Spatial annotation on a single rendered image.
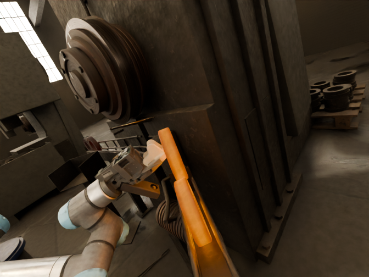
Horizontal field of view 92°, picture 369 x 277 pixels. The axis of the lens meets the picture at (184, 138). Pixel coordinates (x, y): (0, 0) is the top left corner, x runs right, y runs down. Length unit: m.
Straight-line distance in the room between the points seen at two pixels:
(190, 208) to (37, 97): 3.31
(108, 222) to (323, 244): 1.04
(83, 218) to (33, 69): 3.21
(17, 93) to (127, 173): 3.11
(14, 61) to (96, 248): 3.30
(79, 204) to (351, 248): 1.19
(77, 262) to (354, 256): 1.13
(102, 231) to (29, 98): 3.08
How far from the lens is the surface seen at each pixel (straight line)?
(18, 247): 1.64
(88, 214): 0.57
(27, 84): 3.56
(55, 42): 11.84
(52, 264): 0.58
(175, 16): 0.69
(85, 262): 0.54
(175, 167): 0.44
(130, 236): 1.65
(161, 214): 0.82
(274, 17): 1.28
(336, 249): 1.25
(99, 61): 0.79
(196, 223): 0.39
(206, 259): 0.47
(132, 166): 0.49
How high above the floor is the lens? 1.03
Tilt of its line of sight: 21 degrees down
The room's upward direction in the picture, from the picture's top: 22 degrees counter-clockwise
